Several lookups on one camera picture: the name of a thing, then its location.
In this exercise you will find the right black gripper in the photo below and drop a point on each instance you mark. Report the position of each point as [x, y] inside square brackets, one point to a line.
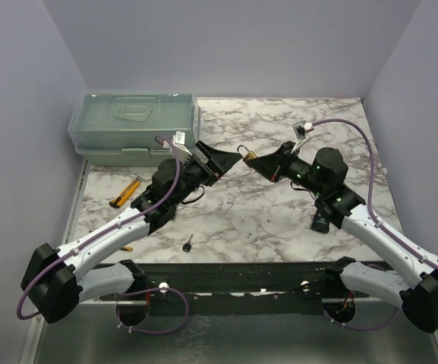
[268, 165]

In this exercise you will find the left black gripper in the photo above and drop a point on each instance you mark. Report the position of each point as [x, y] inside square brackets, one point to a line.
[221, 161]

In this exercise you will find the brass padlock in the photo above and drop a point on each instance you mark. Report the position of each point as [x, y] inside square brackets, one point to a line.
[246, 153]

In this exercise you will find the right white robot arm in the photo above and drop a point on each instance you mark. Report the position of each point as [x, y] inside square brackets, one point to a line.
[412, 286]

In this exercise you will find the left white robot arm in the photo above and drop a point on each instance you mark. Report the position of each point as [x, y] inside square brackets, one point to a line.
[57, 279]

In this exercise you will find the black head key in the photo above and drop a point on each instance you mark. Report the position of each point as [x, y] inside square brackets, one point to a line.
[187, 246]

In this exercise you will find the black padlock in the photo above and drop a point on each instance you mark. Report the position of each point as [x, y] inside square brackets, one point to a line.
[319, 224]

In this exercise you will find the yellow utility knife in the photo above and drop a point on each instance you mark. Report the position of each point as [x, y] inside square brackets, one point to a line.
[126, 193]

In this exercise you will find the green translucent plastic toolbox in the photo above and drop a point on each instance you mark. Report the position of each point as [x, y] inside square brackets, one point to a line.
[118, 129]

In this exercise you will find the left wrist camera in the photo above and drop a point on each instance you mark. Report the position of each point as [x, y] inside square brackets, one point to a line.
[178, 142]

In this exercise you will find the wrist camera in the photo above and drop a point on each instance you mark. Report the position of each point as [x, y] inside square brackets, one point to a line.
[302, 129]
[178, 142]

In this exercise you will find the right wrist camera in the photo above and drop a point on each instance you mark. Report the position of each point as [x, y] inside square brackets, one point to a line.
[302, 129]

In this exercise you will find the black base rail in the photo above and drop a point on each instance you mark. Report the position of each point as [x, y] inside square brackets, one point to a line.
[240, 288]

